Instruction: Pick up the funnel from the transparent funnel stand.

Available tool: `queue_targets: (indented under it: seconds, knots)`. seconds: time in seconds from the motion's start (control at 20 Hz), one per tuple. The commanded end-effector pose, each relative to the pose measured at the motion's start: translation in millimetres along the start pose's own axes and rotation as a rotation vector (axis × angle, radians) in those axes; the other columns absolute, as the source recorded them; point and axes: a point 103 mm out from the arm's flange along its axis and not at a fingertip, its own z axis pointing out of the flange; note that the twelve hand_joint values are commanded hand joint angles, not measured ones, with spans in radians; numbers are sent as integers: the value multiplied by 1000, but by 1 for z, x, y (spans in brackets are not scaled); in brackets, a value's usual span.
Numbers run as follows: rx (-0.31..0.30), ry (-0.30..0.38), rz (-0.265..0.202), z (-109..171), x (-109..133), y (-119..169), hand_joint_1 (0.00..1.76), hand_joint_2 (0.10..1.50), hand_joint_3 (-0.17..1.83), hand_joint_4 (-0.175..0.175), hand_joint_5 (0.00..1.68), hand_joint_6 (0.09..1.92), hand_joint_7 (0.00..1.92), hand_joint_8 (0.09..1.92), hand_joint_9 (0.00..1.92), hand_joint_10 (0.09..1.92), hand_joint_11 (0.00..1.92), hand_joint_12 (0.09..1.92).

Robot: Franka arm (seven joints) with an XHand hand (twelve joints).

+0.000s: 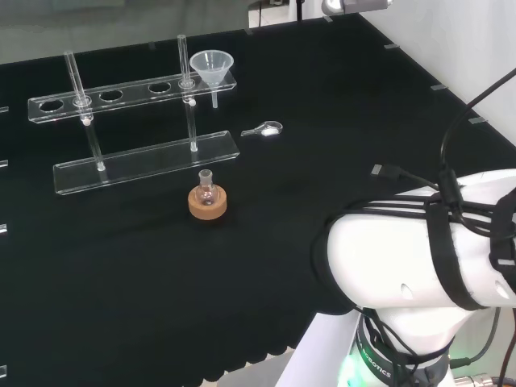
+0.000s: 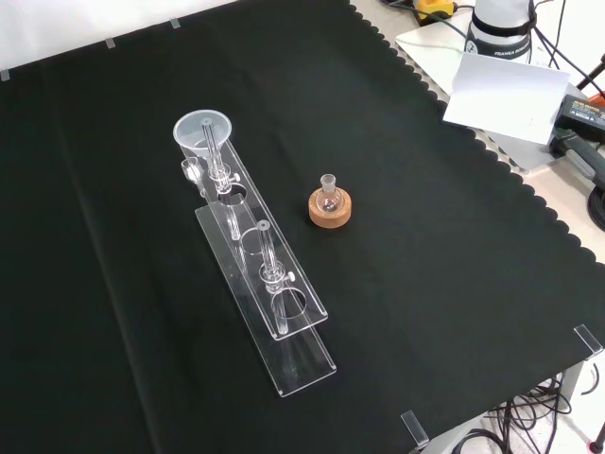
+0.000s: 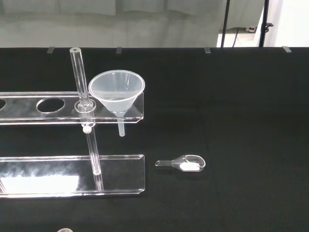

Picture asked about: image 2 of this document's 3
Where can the clear plastic funnel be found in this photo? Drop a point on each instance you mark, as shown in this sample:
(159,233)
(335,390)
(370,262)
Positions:
(194,137)

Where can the clear acrylic funnel stand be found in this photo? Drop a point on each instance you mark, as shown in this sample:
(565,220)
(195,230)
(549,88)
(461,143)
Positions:
(283,326)

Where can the small glass weighing funnel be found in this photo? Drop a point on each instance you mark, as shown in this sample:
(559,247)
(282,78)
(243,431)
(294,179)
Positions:
(190,170)

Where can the small round-bottom glass flask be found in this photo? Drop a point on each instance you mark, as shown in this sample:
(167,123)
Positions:
(328,198)

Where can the black table cloth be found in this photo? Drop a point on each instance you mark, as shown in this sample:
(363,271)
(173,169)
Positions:
(425,284)

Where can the pale board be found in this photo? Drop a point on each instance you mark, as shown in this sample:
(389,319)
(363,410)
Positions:
(425,45)

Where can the clear table clip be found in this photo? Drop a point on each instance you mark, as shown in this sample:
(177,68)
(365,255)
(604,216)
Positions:
(589,341)
(414,428)

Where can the white card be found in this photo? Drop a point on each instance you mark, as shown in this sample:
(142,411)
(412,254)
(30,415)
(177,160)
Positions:
(506,99)

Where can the yellow stop button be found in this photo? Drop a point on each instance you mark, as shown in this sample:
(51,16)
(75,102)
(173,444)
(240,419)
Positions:
(432,7)

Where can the black power adapter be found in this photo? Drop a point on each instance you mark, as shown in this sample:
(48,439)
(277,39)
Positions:
(581,114)

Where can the black tripod leg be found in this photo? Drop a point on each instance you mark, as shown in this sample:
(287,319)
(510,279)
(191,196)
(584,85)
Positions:
(593,76)

